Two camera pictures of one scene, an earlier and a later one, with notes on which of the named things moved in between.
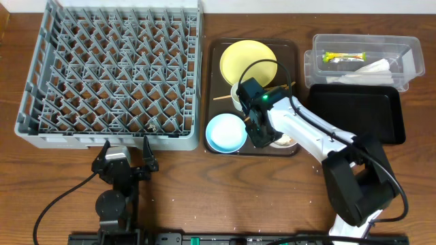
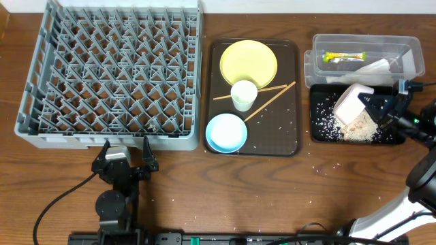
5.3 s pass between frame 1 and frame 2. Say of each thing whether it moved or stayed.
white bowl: moved
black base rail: stayed
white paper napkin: stayed
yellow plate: stayed
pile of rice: moved
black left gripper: stayed
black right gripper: moved
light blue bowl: stayed
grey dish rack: stayed
